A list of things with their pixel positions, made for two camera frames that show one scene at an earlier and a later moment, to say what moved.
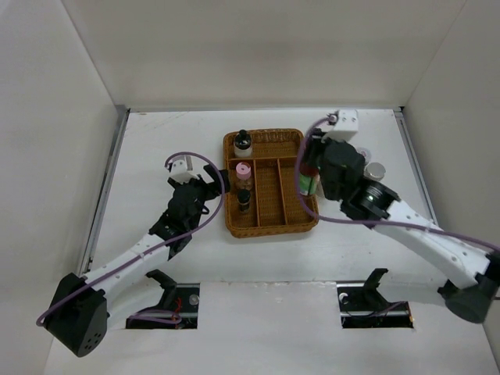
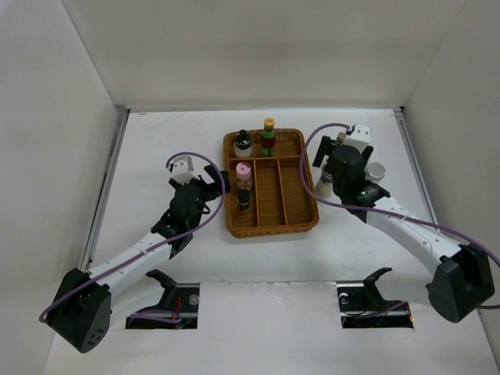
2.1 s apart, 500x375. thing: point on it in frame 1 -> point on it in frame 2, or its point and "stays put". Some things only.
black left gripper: (214, 176) stays put
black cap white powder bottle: (243, 144) stays put
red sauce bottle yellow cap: (308, 179) -> (268, 138)
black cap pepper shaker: (243, 199) stays put
